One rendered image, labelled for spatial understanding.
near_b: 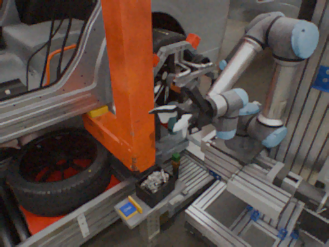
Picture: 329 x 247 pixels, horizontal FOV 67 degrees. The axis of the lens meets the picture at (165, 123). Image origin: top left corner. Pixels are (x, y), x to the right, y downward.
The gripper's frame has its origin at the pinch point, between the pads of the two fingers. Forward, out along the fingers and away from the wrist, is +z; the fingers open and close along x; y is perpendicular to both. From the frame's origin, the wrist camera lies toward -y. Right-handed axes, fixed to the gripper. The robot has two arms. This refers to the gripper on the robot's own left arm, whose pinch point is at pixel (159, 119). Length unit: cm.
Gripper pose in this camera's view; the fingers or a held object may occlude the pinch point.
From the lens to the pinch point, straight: 76.7
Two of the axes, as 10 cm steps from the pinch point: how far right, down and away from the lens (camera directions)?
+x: -5.1, -3.7, 7.7
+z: -8.5, 2.9, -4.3
